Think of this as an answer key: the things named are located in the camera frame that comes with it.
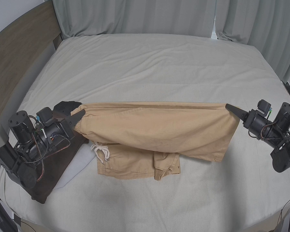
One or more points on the window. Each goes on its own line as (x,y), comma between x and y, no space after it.
(214,29)

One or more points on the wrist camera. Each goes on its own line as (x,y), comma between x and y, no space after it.
(45,116)
(264,106)

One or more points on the beige shorts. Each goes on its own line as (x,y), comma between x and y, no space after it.
(159,129)

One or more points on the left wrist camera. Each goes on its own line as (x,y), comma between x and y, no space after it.
(45,116)

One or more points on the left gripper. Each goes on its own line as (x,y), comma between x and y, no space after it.
(56,132)

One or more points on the bed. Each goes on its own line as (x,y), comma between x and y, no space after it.
(159,69)

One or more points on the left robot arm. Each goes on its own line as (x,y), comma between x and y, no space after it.
(19,129)

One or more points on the wide pale grey-green curtain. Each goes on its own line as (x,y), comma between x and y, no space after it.
(135,8)

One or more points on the narrow pale grey-green curtain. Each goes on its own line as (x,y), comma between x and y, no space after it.
(256,13)

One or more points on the white garment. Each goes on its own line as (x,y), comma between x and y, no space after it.
(82,158)

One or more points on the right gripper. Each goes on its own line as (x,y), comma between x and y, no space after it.
(259,124)

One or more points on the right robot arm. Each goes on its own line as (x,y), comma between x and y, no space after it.
(285,139)

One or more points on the black garment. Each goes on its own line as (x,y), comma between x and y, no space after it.
(65,106)

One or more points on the brown garment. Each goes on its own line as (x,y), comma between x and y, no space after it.
(60,168)

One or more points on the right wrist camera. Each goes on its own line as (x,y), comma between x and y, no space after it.
(264,106)

